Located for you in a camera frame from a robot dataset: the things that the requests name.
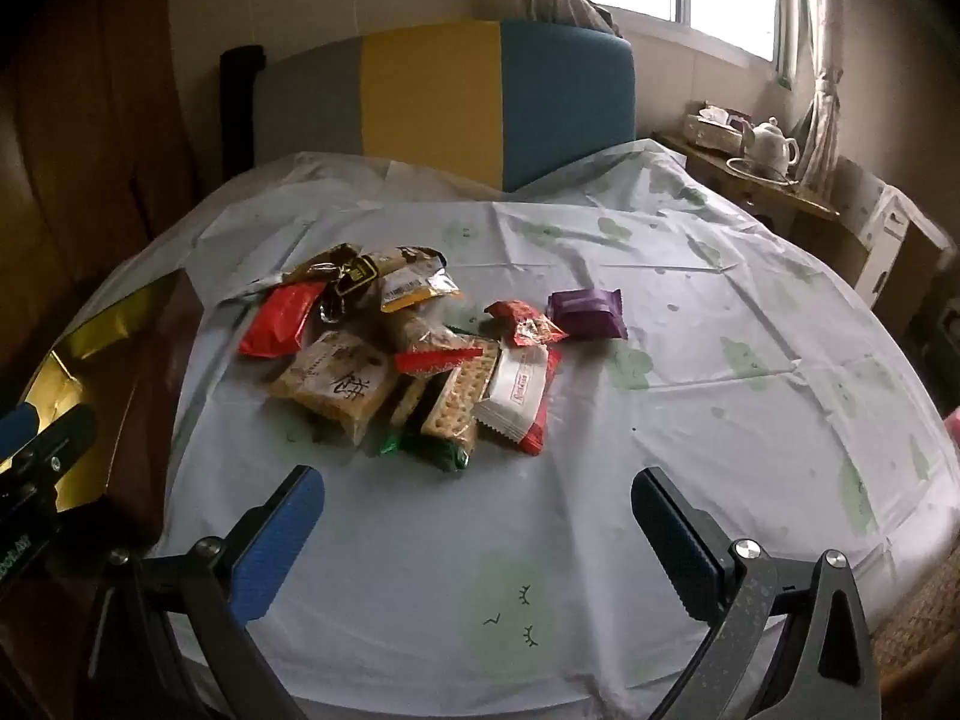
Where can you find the orange edged clear snack packet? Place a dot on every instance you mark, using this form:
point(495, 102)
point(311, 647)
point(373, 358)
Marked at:
point(412, 285)

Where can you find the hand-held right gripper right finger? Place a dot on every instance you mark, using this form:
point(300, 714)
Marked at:
point(671, 540)

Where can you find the plain red snack packet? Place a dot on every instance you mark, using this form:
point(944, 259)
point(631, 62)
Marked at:
point(274, 322)

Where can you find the grey yellow blue chair back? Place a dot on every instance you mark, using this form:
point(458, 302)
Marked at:
point(427, 105)

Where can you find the black and gold snack packet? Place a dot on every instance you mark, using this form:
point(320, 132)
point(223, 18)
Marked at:
point(356, 277)

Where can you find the beige biscuit packet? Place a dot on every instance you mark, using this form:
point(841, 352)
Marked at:
point(334, 382)

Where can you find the woven rattan seat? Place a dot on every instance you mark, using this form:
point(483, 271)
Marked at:
point(919, 630)

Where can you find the light blue cloud print tablecloth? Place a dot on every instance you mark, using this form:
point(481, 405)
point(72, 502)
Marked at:
point(637, 427)

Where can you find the woven tissue box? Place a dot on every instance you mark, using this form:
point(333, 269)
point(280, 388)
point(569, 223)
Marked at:
point(712, 127)

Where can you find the purple snack packet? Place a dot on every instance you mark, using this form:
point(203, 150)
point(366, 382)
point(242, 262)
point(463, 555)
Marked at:
point(589, 313)

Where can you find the puffed grain bar packet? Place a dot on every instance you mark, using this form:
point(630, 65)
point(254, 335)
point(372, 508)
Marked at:
point(424, 341)

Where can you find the small crinkled red snack packet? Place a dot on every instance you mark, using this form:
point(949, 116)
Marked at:
point(525, 322)

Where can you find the brown gift box gold lining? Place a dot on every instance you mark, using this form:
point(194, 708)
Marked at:
point(82, 397)

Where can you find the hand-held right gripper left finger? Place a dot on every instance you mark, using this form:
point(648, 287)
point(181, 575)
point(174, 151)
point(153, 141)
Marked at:
point(277, 547)

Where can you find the dark brown snack packet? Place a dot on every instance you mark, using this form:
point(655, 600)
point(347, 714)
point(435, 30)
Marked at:
point(319, 264)

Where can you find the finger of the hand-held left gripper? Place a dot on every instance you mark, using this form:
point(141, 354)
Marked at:
point(16, 427)

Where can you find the wooden side table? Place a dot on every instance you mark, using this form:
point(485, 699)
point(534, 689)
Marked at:
point(795, 199)

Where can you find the white teapot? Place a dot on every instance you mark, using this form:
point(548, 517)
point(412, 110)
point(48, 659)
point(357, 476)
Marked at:
point(769, 141)

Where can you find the white and red snack packet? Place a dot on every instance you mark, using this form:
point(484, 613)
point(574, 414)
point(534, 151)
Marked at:
point(517, 394)

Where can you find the white cardboard box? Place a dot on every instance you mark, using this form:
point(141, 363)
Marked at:
point(877, 232)

